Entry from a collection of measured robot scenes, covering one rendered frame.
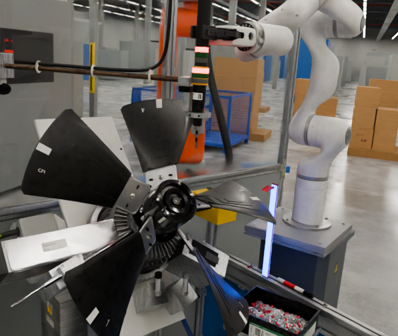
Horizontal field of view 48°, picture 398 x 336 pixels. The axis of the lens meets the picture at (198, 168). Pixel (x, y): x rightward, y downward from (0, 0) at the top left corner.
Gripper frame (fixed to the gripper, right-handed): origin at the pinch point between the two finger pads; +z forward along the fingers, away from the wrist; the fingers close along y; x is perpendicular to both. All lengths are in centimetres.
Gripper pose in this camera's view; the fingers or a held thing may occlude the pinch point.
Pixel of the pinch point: (203, 32)
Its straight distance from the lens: 118.0
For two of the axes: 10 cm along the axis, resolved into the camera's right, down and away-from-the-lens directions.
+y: -6.5, -2.2, 7.3
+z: -7.6, 1.1, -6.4
